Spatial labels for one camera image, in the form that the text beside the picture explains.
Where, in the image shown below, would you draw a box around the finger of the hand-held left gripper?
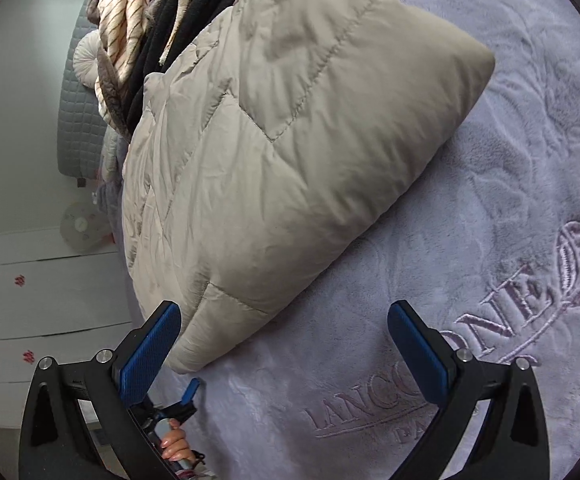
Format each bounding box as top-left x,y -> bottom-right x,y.
162,377 -> 202,423

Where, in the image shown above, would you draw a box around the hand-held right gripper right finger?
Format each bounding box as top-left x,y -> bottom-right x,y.
387,301 -> 552,480

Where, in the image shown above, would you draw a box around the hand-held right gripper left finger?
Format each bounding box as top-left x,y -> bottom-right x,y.
18,301 -> 183,480

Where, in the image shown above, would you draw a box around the beige puffer jacket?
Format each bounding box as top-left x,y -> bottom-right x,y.
121,0 -> 497,375

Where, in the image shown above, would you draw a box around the black fleece clothes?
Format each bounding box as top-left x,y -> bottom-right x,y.
120,0 -> 271,131

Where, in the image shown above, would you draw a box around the person's left hand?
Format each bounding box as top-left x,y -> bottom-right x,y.
159,420 -> 192,462

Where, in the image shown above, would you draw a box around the purple embossed blanket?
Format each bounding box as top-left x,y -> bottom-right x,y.
92,0 -> 580,480

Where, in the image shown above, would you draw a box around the white wardrobe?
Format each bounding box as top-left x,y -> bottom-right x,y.
0,227 -> 136,441

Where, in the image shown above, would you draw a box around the white electric fan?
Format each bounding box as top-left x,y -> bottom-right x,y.
60,201 -> 111,252

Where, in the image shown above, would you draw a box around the grey quilted headboard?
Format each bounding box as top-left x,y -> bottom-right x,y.
57,10 -> 108,181

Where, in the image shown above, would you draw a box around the round cream cushion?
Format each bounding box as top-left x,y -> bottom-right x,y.
73,30 -> 102,86

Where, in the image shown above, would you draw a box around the beige striped fleece robe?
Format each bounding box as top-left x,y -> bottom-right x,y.
86,0 -> 193,133

